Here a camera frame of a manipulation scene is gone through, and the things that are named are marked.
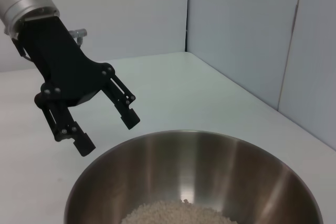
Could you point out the white rice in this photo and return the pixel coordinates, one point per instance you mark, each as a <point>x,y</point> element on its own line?
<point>178,212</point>

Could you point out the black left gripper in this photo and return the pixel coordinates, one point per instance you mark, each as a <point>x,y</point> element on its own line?
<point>60,64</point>

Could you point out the stainless steel bowl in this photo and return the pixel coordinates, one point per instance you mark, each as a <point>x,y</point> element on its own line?
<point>210,161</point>

